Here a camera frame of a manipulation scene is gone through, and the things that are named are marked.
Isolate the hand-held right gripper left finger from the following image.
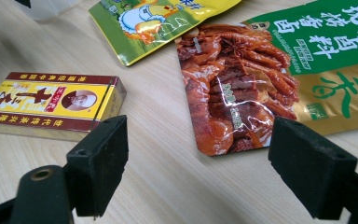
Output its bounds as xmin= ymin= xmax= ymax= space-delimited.
xmin=65 ymin=115 xmax=130 ymax=218

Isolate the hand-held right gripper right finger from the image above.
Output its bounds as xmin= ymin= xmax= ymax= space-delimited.
xmin=268 ymin=117 xmax=358 ymax=221

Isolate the green gold braising spice packet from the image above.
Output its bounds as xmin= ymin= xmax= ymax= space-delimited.
xmin=175 ymin=0 xmax=358 ymax=157

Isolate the yellow and red seasoning box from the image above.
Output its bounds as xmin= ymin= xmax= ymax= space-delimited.
xmin=0 ymin=72 xmax=128 ymax=143

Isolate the yellow green spouted sauce pouch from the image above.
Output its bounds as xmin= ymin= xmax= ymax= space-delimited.
xmin=88 ymin=0 xmax=242 ymax=67

